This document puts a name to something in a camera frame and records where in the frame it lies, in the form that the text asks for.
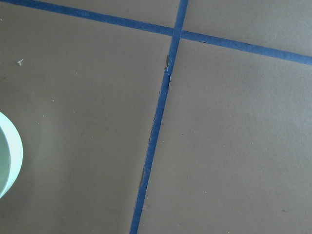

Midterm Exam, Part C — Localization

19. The green bowl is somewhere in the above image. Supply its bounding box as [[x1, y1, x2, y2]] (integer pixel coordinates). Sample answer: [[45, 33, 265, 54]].
[[0, 113, 23, 197]]

